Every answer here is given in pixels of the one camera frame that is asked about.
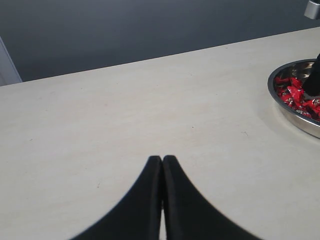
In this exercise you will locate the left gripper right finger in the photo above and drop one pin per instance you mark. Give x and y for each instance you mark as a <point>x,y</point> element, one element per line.
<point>188,215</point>

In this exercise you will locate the red candy upper left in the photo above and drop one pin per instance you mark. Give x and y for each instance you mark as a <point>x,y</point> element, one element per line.
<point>296,93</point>

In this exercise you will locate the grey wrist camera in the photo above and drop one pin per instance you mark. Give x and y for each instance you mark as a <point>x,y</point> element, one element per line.
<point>312,10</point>

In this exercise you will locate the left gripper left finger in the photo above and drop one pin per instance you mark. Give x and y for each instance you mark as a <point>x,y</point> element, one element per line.
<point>137,216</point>

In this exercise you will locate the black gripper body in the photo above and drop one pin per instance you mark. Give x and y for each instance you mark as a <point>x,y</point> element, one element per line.
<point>312,85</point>

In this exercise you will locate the round stainless steel plate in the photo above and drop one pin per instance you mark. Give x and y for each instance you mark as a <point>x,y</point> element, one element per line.
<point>300,69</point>

